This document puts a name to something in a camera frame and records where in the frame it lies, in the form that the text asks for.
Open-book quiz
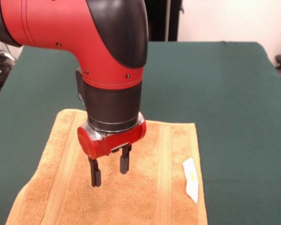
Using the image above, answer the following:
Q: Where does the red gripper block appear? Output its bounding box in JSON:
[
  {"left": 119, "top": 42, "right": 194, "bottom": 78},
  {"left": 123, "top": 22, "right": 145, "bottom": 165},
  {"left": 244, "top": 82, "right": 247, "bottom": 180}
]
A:
[{"left": 76, "top": 112, "right": 147, "bottom": 188}]

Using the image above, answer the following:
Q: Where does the tan terry cloth towel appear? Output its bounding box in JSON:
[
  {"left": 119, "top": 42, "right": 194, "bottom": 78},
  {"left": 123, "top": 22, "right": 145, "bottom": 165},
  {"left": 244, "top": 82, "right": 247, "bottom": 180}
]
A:
[{"left": 6, "top": 109, "right": 208, "bottom": 225}]

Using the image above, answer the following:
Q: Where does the dark green table cloth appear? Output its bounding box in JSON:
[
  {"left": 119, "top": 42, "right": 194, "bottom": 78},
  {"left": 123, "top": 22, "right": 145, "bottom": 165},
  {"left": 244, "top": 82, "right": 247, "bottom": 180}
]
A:
[{"left": 0, "top": 41, "right": 281, "bottom": 225}]

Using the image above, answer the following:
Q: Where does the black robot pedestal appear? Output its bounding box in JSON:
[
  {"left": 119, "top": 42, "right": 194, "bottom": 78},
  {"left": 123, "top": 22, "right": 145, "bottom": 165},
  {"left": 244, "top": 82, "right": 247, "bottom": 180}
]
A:
[{"left": 146, "top": 0, "right": 185, "bottom": 42}]

